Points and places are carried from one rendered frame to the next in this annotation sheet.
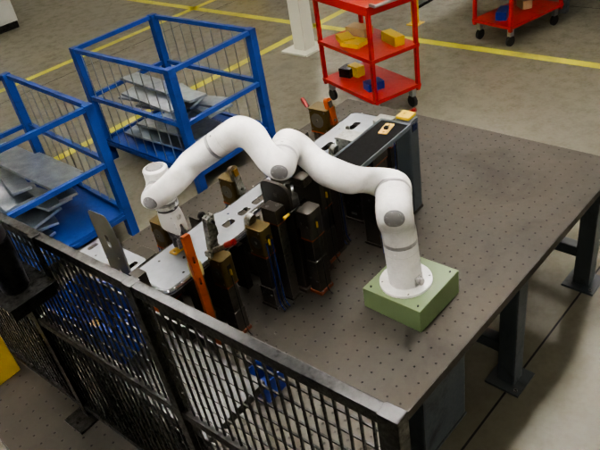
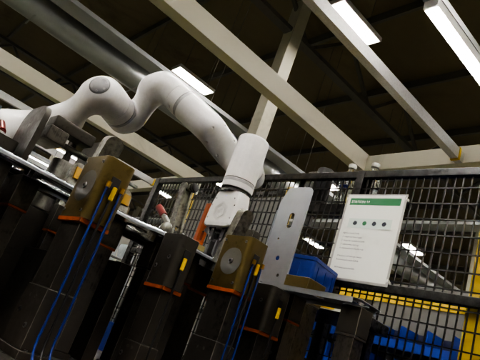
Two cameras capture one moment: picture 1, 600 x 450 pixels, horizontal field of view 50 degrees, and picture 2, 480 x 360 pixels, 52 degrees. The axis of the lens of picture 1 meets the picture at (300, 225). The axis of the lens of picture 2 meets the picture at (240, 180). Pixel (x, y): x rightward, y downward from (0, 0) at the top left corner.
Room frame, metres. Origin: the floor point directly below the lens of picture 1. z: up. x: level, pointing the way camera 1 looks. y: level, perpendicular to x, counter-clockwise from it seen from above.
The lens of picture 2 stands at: (3.11, 0.55, 0.80)
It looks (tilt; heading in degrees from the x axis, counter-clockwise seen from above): 19 degrees up; 185
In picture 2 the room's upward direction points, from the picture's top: 20 degrees clockwise
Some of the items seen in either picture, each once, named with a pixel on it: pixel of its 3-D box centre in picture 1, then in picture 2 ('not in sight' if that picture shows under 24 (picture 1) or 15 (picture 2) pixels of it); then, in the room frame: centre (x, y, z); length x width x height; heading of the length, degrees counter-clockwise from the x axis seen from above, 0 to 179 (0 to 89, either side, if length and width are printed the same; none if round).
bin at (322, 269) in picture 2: (101, 317); (281, 278); (1.49, 0.64, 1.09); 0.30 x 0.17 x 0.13; 53
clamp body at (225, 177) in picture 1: (236, 211); (73, 256); (2.29, 0.26, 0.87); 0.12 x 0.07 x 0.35; 45
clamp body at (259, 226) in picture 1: (270, 267); not in sight; (1.85, 0.14, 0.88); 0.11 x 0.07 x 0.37; 45
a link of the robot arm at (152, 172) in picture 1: (159, 183); (247, 161); (1.90, 0.44, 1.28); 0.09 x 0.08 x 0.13; 167
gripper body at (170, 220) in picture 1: (170, 217); (228, 210); (1.90, 0.44, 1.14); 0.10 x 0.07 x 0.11; 45
